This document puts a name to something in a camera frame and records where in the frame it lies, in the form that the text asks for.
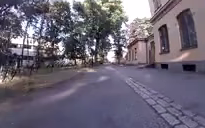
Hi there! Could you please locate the grey asphalt road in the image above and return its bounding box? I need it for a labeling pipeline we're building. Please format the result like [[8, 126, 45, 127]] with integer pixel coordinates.
[[0, 63, 205, 128]]

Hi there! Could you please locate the low beige building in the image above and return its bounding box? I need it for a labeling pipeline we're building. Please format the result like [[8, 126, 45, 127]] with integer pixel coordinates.
[[124, 35, 152, 66]]

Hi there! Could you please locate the white building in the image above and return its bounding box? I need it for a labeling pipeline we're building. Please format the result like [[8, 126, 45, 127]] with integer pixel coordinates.
[[8, 36, 41, 68]]

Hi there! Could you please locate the grey cobblestone strip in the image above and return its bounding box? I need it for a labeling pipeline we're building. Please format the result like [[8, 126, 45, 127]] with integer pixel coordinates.
[[124, 77, 205, 128]]

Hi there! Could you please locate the row of trees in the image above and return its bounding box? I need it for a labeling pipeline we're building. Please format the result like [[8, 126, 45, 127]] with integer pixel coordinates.
[[0, 0, 154, 83]]

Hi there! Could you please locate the tall beige building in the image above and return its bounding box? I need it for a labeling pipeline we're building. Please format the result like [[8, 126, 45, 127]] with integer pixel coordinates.
[[147, 0, 205, 75]]

